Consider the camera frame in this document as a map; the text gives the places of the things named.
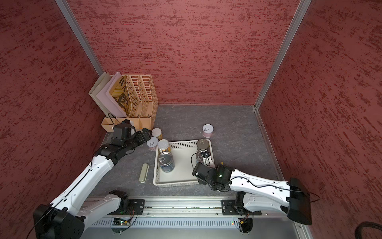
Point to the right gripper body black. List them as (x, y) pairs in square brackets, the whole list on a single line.
[(206, 182)]

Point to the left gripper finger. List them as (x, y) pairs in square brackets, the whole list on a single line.
[(139, 141), (144, 135)]

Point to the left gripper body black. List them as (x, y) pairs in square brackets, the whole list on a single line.
[(126, 141)]

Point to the short yellow can white lid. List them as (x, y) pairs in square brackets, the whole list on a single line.
[(157, 132)]

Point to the tall yellow can white lid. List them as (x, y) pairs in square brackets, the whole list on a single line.
[(164, 146)]

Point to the dark chopped tomatoes can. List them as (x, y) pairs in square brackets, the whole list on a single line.
[(203, 145)]

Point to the small pink can back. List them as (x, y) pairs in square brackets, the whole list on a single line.
[(208, 130)]

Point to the blue Progresso noodle soup can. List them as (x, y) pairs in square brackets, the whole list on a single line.
[(198, 157)]

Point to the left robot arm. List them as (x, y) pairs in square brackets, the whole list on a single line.
[(64, 218)]

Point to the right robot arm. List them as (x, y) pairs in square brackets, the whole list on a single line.
[(257, 194)]

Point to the white perforated plastic basket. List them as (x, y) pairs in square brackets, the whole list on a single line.
[(184, 155)]

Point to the pink can front left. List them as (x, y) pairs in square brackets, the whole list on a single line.
[(152, 143)]

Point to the beige oblong case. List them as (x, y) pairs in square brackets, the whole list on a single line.
[(144, 173)]

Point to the yellow black patterned magazine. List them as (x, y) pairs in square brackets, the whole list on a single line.
[(120, 94)]

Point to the pink folder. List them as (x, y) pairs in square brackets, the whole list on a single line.
[(110, 102)]

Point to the peach plastic file organizer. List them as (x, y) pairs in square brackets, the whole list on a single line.
[(144, 102)]

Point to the beige folder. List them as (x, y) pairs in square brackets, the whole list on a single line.
[(101, 85)]

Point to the left corner aluminium profile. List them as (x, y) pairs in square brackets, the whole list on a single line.
[(76, 29)]

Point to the corner aluminium profile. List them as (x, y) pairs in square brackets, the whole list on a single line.
[(76, 29), (288, 38)]

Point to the right corner aluminium profile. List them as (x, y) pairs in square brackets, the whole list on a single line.
[(288, 38)]

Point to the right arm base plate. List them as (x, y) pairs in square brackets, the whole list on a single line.
[(231, 208)]

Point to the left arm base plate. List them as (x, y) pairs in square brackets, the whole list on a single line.
[(131, 207)]

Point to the aluminium front rail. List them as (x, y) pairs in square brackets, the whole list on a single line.
[(191, 207)]

